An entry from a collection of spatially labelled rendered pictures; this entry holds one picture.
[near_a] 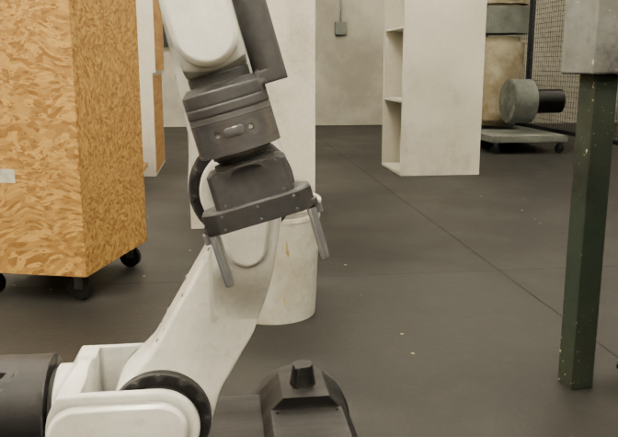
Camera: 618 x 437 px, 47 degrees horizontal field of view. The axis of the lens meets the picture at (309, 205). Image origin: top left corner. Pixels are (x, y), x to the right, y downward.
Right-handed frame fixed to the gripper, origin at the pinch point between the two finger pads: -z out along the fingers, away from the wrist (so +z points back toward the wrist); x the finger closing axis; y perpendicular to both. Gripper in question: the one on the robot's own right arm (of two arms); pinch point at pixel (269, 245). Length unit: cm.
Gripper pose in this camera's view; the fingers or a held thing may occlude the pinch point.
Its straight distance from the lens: 77.3
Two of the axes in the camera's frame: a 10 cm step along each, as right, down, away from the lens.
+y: -0.9, -1.6, 9.8
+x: 9.6, -2.9, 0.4
